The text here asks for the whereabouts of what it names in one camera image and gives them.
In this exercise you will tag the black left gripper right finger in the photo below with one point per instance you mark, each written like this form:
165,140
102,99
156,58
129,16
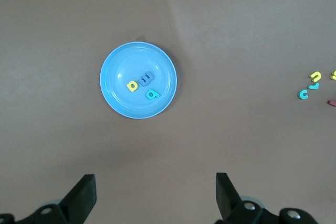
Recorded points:
236,211

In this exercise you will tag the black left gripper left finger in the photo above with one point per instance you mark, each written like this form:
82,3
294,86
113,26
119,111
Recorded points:
73,208

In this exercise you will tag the yellow letter a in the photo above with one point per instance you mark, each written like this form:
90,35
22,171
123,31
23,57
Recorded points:
130,86

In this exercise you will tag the teal letter b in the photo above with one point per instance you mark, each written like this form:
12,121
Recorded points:
151,95

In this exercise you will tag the blue letter m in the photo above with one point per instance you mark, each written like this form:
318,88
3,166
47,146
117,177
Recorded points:
147,79

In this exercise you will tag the teal letter c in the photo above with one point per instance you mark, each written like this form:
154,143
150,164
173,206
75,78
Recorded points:
300,94

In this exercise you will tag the red letter f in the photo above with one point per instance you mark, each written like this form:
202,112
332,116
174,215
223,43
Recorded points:
332,102

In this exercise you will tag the teal letter r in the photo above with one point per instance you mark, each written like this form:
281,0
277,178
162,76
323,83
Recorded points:
312,86

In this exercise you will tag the yellow letter u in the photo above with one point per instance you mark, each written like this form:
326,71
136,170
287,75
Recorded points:
316,77

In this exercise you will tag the blue plate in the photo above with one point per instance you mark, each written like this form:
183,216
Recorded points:
131,58

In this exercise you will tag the yellow letter s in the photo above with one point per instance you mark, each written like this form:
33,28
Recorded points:
333,75

